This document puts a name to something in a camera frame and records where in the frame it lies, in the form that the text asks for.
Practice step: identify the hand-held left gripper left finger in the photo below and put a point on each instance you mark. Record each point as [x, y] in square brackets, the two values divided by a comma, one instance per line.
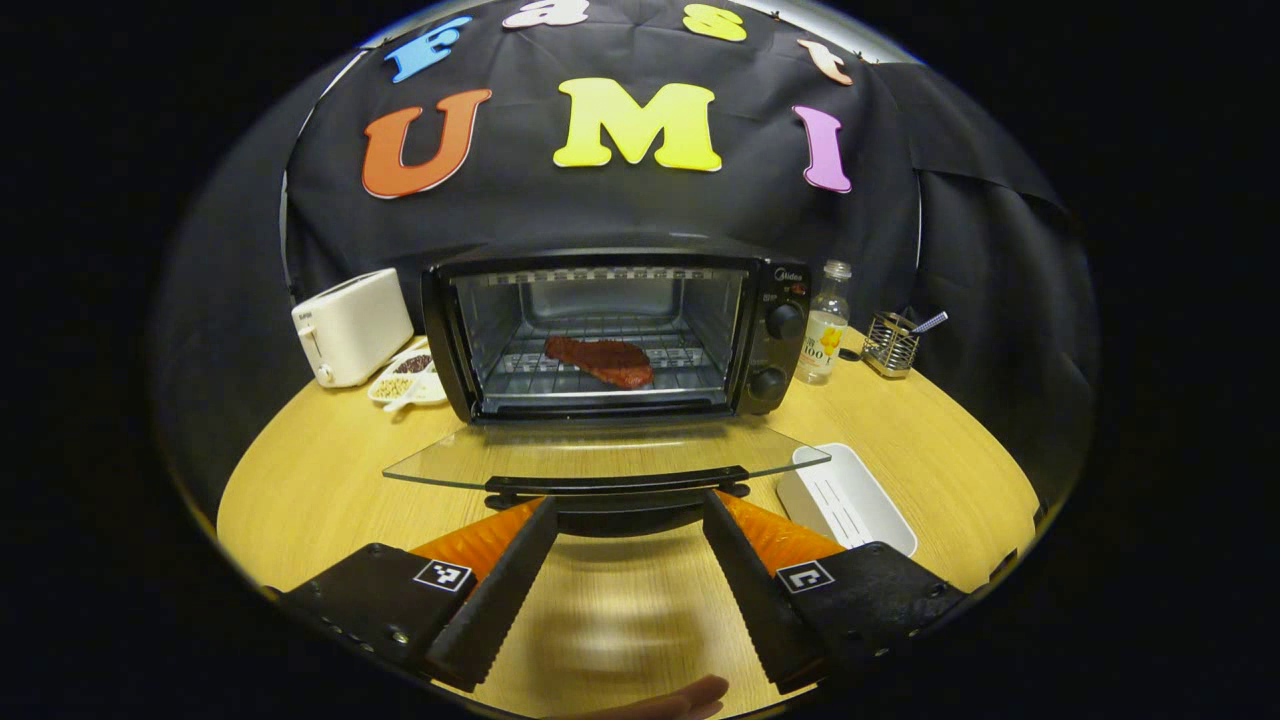
[495, 605]

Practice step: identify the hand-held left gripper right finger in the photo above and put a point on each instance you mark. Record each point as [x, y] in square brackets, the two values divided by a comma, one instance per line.
[760, 605]

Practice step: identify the black electric oven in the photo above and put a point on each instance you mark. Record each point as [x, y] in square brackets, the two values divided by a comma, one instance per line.
[775, 340]

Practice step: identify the red raw steak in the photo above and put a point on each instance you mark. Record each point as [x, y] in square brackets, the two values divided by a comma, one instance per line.
[605, 362]

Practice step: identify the white plastic tray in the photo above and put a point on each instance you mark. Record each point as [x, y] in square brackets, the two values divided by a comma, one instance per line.
[850, 495]

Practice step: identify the white divided condiment dish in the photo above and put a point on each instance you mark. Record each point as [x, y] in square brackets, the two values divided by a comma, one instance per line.
[405, 380]

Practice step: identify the clear glass bottle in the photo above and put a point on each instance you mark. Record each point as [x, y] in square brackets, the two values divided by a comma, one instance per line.
[823, 335]

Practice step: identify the white toaster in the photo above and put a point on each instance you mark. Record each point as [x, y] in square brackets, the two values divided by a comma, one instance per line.
[350, 325]

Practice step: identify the striped drinking straw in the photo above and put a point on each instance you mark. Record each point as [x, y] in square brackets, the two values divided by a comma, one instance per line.
[930, 322]

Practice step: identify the black backdrop cloth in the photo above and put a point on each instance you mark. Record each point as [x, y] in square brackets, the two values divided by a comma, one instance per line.
[640, 210]

